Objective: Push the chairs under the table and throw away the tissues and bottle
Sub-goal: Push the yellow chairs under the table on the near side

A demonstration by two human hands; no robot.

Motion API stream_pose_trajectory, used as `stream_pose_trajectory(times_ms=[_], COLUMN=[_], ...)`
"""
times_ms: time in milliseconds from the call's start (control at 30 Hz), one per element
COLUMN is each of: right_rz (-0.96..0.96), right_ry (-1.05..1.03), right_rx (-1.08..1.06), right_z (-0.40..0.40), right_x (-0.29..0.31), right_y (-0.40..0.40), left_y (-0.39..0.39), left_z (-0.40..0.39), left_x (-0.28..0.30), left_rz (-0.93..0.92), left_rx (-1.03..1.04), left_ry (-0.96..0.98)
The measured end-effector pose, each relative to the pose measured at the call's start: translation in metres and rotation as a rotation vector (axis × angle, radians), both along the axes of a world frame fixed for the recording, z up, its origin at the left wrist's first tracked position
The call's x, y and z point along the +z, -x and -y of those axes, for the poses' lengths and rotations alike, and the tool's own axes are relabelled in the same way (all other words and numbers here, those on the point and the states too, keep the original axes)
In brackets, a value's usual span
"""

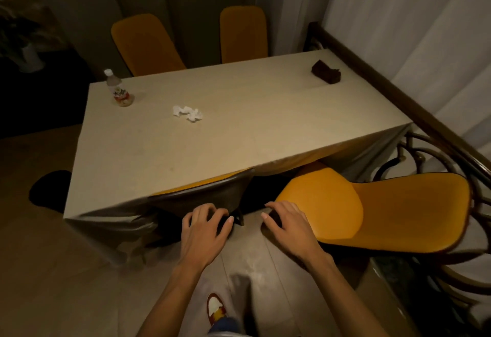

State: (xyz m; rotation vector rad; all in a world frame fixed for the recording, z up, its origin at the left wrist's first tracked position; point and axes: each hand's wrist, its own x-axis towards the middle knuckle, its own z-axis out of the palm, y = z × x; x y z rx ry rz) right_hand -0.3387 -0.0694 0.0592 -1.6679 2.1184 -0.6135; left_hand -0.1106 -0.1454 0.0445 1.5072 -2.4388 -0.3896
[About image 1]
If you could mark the person's right hand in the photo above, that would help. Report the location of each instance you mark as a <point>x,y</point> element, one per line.
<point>295,237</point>

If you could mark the person's left hand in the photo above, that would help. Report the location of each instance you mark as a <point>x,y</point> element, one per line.
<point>203,241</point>

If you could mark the yellow dining chair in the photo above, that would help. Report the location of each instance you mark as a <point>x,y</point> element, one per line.
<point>147,45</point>
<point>243,34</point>
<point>207,197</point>
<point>402,214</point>

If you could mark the white tissues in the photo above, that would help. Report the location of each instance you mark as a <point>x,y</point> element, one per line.
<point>190,113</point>

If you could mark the black round waste bin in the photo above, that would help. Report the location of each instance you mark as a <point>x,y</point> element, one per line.
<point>50,191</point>

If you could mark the plastic drink bottle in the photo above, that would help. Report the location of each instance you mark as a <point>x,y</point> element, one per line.
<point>121,95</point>

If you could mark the person's right forearm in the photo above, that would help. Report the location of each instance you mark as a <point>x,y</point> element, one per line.
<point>345,302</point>

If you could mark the person's left forearm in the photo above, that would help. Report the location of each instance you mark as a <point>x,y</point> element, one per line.
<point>168,306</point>

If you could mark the person's left sneaker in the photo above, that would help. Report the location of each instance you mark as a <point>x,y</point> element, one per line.
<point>215,306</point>

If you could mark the person's blue jeans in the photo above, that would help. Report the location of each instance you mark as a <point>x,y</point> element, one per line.
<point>226,328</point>

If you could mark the beige cloth-covered table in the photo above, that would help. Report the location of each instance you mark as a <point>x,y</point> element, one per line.
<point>249,126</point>

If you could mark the brown tissue pouch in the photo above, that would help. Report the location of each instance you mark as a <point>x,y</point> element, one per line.
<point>326,72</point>

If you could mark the white sheer curtain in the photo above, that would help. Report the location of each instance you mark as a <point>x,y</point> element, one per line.
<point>422,22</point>

